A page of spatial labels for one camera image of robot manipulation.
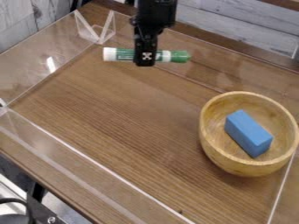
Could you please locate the clear acrylic tray wall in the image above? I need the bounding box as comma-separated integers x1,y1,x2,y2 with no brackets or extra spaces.
0,4,299,224

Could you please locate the green white marker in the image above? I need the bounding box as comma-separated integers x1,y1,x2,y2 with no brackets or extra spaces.
103,47,191,63

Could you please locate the blue foam block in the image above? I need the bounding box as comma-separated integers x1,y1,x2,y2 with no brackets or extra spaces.
225,109,274,158

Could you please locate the black cable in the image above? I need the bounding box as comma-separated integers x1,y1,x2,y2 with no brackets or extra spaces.
0,198,34,224

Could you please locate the brown wooden bowl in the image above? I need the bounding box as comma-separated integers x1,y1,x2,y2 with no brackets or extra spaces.
199,91,299,178

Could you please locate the black metal table bracket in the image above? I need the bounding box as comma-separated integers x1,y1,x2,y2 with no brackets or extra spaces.
27,182,67,224

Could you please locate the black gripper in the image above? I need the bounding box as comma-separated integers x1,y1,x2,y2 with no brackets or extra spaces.
130,0,178,67

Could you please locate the clear acrylic corner brace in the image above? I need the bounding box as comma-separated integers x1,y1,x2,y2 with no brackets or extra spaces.
74,10,117,46

